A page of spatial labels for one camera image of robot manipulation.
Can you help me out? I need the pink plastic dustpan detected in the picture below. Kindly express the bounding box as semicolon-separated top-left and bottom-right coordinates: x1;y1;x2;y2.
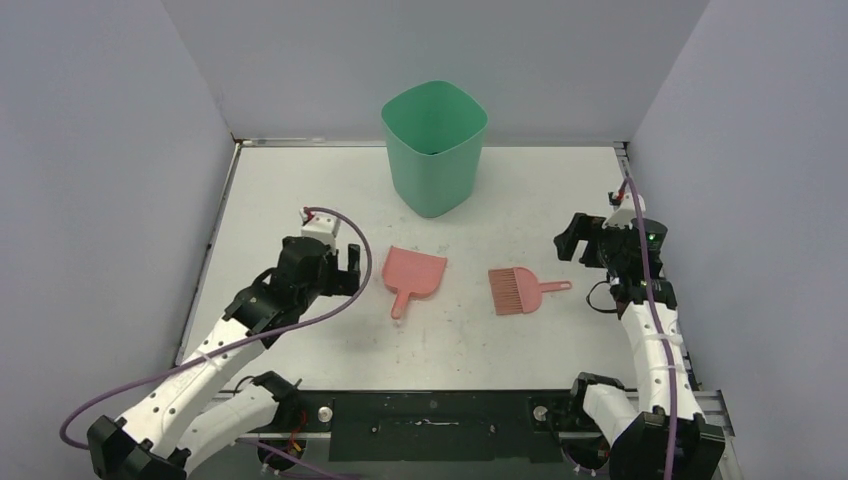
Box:
382;246;448;321

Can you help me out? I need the pink hand brush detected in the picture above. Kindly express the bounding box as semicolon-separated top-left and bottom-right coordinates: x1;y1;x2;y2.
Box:
488;267;573;316

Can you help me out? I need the green plastic bin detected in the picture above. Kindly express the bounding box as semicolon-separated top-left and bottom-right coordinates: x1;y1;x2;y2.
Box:
381;80;489;218

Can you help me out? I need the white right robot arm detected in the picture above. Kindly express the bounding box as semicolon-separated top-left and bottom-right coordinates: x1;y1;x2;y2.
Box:
554;213;725;479

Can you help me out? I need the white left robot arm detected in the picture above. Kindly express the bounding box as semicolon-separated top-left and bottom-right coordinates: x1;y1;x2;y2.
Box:
87;237;371;479

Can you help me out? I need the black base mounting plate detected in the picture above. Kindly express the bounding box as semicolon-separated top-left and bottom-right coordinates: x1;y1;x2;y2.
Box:
256;390;600;463

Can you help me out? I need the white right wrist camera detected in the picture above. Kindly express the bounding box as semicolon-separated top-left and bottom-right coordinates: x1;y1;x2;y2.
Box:
602;189;645;229

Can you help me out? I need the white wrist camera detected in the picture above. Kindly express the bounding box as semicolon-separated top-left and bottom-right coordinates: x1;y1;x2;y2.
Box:
602;189;645;229
300;208;340;250

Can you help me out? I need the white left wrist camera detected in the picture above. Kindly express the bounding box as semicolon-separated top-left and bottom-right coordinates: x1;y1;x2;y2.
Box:
300;208;340;250

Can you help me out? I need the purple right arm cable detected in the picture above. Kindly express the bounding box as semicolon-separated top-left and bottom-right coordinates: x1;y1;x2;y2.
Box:
619;175;680;480

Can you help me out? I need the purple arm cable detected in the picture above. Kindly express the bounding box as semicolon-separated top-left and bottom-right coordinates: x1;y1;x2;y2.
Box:
619;175;680;480
58;207;374;480

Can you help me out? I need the aluminium frame rail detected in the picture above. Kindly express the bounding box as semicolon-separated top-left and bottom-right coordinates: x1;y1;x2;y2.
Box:
135;390;737;440

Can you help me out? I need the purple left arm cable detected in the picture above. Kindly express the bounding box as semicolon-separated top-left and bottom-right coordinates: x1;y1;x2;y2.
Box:
58;207;374;480

